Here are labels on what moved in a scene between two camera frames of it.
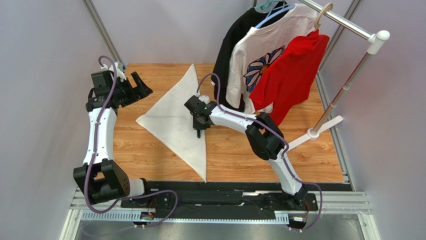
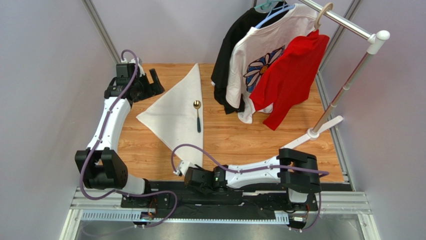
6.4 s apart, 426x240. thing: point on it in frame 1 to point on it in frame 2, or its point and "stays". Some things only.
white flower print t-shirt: (258, 50) stays
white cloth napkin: (171, 122) stays
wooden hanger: (328, 5) stays
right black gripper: (198, 123) to (192, 176)
